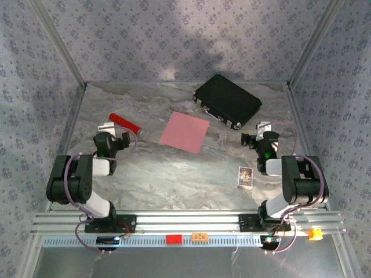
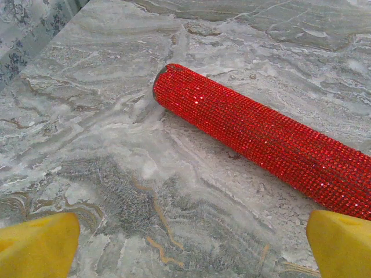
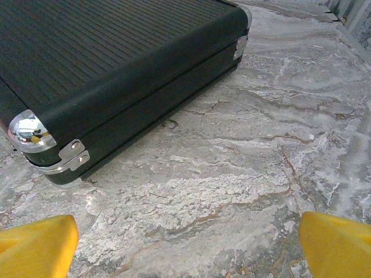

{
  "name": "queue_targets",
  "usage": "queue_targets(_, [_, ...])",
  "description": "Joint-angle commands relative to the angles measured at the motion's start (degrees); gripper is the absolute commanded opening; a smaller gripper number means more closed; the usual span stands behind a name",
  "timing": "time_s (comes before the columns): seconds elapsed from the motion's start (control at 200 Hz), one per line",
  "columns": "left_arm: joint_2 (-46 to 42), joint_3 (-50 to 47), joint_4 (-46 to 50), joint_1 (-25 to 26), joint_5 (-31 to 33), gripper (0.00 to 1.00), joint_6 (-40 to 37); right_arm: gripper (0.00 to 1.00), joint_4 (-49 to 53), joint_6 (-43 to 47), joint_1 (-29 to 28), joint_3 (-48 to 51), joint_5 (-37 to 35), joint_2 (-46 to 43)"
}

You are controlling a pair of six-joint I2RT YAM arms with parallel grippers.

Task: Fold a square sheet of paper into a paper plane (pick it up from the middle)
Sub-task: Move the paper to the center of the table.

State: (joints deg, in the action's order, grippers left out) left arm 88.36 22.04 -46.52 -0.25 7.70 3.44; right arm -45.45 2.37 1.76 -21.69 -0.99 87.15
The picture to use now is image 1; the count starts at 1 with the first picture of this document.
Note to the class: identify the red cylinder marker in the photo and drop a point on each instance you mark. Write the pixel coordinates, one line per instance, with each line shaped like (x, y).
(121, 121)

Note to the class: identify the pink paper sheet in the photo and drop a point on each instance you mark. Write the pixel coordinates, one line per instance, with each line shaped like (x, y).
(184, 133)

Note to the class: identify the aluminium mounting rail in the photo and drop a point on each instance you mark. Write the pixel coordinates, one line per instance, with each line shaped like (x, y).
(188, 221)

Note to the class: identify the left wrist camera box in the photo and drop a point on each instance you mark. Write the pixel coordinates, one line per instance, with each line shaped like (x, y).
(105, 127)

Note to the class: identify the playing card box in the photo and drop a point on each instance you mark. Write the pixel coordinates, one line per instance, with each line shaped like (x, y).
(245, 177)

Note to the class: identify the aluminium frame post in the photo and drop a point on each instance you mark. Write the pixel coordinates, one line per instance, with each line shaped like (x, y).
(313, 43)
(60, 43)

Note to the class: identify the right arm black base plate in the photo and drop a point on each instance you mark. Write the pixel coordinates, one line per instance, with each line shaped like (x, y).
(246, 223)

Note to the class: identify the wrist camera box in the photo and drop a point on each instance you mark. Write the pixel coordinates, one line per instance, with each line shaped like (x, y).
(264, 127)
(105, 127)

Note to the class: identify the orange yellow block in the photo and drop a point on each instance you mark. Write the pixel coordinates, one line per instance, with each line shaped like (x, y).
(315, 234)

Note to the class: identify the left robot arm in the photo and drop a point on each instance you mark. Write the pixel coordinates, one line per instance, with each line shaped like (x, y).
(81, 179)

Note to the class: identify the orange label tag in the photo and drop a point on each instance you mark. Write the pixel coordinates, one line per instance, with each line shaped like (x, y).
(200, 237)

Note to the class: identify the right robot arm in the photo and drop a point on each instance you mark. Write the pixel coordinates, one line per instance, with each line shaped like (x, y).
(295, 179)

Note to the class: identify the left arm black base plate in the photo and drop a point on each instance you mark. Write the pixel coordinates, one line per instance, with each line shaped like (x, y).
(130, 223)

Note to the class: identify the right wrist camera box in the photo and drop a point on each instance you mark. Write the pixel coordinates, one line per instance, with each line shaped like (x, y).
(264, 127)

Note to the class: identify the aluminium side rail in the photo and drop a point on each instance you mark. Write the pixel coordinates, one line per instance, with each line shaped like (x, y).
(67, 144)
(303, 130)

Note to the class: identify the black hard case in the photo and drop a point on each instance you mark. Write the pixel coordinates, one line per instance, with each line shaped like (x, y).
(229, 100)

